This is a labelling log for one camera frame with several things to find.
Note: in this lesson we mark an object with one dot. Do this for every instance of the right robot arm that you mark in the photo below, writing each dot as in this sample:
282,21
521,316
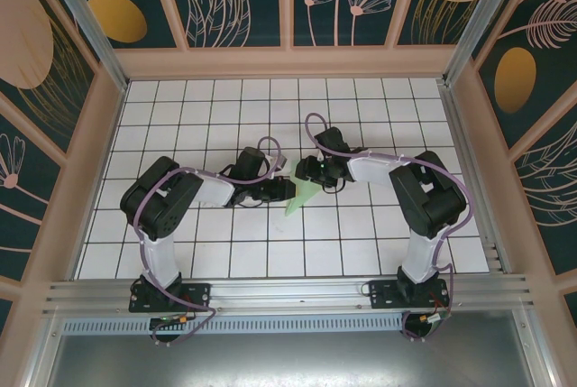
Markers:
421,251

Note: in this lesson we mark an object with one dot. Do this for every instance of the grey metal sheet panel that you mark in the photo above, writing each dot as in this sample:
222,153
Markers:
288,360

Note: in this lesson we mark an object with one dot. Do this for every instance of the aluminium side rail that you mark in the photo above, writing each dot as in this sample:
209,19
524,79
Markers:
473,179

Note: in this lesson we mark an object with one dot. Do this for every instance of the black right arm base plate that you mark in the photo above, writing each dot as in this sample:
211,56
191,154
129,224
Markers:
383,297

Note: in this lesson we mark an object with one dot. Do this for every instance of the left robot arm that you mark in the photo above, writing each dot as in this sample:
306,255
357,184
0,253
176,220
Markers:
158,256

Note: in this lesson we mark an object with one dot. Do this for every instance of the long aluminium mounting rail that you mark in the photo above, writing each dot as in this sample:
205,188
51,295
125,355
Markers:
288,292

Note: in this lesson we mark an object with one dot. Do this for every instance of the aluminium corner post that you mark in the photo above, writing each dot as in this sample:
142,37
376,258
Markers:
90,30
478,21

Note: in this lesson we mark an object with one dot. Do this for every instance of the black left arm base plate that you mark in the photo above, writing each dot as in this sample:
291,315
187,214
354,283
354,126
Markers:
198,294

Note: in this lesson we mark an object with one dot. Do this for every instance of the light green cloth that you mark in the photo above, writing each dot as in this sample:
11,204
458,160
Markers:
299,202

